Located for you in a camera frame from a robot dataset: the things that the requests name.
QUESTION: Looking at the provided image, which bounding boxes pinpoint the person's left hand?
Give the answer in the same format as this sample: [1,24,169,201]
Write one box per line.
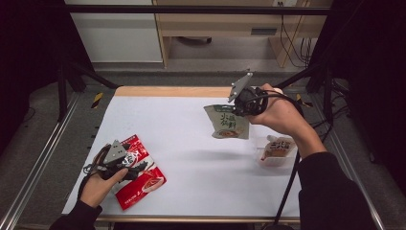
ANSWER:
[79,168,129,209]

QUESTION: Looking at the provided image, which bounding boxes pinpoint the red sauce packet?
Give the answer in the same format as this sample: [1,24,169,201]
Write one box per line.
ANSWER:
[114,133,168,211]

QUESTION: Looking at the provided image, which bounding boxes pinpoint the black horizontal frame bar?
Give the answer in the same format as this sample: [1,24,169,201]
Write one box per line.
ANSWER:
[60,4,331,16]

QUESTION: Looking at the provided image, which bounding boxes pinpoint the white spouted sauce pouch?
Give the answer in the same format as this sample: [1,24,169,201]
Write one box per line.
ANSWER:
[260,134,297,161]

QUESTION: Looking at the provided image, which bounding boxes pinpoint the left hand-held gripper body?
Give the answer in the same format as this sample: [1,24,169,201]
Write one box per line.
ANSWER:
[92,139,138,181]

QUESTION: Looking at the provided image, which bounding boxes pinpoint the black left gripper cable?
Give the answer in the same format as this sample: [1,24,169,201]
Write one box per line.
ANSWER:
[77,147,111,201]

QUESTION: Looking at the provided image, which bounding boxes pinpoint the beige green sauce packet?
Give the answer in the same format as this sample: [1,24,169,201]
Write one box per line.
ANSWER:
[203,103,251,141]

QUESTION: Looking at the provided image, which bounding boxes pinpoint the black metal stand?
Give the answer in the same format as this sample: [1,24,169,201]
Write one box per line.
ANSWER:
[56,59,120,123]
[274,59,337,127]

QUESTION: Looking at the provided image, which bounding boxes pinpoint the dark curtain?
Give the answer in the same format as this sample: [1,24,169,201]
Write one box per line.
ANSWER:
[308,0,406,196]
[0,0,94,155]

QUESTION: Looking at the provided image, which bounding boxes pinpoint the hanging black cables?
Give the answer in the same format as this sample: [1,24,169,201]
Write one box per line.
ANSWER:
[278,1,316,69]

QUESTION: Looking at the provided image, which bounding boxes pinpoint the aluminium rail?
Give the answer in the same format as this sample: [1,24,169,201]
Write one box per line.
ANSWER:
[0,91,81,230]
[328,127,388,230]

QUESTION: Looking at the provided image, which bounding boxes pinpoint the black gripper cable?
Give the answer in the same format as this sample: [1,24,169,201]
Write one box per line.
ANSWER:
[252,87,306,230]
[77,147,111,201]

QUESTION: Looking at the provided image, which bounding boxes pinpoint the light wooden desk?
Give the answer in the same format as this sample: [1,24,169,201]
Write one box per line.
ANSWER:
[152,0,333,69]

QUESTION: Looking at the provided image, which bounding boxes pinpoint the clear plastic container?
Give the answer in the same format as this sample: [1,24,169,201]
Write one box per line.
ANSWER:
[256,134,300,169]

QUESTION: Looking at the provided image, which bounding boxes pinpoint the white cabinet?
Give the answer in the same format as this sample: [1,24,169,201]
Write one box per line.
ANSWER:
[64,0,164,63]

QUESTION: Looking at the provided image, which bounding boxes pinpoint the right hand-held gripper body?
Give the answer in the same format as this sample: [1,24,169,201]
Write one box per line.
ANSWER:
[228,72,269,118]

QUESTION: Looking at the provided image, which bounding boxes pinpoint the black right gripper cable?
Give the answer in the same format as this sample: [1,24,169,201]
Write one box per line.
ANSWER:
[252,87,306,230]

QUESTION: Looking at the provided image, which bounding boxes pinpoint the person's right hand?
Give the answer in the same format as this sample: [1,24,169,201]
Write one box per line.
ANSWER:
[247,83,309,142]

